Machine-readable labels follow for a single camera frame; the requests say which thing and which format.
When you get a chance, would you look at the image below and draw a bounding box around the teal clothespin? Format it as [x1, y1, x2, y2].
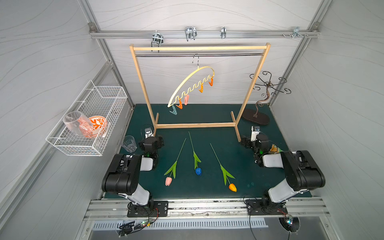
[170, 105, 178, 116]

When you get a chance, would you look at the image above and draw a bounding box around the pink artificial tulip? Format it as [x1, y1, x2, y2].
[164, 139, 186, 187]

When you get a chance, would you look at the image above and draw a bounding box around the orange artificial tulip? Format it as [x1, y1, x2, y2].
[210, 144, 238, 193]

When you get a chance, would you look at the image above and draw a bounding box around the blue artificial tulip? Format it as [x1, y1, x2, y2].
[189, 133, 202, 176]

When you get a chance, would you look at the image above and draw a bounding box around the pink clothespin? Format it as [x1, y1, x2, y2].
[184, 95, 190, 106]

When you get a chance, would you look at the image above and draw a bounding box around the yellow clip hanger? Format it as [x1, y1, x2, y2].
[167, 54, 216, 108]

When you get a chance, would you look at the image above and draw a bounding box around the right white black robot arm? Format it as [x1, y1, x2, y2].
[241, 133, 326, 207]

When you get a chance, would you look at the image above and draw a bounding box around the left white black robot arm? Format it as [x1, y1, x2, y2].
[102, 136, 164, 209]

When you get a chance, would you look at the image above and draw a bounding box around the wooden clothes rack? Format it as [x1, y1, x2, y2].
[129, 43, 272, 142]

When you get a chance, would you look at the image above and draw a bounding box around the green snack bag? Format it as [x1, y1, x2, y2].
[269, 144, 282, 154]

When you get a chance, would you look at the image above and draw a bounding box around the clear drinking glass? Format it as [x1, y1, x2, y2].
[122, 135, 138, 153]

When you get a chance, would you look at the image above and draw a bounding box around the dark metal jewelry stand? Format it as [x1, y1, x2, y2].
[242, 71, 292, 126]

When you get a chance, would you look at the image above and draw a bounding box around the green table mat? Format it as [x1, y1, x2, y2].
[126, 104, 289, 199]

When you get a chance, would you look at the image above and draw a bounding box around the orange white patterned bowl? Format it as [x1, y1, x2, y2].
[85, 116, 108, 138]

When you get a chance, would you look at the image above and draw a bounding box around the clear glass pitcher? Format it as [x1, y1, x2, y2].
[63, 111, 93, 137]

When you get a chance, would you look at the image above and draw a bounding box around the orange clothespin end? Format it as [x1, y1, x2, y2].
[209, 77, 214, 87]

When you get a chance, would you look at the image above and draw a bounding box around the metal hook left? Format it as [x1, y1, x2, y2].
[151, 32, 164, 48]

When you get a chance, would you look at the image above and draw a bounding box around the metal hook small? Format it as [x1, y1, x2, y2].
[221, 27, 227, 39]

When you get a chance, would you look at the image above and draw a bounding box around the metal hook middle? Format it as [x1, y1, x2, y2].
[185, 27, 197, 42]

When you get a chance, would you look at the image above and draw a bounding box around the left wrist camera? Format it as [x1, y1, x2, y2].
[145, 127, 154, 139]

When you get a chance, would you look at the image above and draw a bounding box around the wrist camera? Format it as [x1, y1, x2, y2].
[145, 127, 154, 139]
[251, 126, 261, 142]

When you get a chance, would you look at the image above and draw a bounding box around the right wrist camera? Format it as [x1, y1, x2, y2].
[251, 126, 261, 142]

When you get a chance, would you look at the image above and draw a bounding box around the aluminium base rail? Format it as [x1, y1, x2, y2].
[84, 197, 331, 220]

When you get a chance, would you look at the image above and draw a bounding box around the metal bracket right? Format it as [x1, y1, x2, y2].
[282, 27, 309, 39]

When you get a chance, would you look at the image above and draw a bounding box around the aluminium top rail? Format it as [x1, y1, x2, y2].
[90, 28, 321, 40]

